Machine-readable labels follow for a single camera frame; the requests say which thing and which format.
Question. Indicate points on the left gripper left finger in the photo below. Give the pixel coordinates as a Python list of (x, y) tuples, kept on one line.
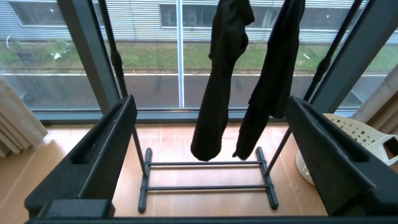
[(62, 186)]

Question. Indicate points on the white laundry basket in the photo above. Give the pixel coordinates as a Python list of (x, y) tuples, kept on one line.
[(357, 132)]

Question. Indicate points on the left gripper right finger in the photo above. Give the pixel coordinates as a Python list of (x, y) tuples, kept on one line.
[(342, 186)]

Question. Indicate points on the window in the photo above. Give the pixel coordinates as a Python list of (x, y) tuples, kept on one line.
[(146, 62)]

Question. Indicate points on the black clothes rack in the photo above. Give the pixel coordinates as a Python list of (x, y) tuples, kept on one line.
[(202, 187)]

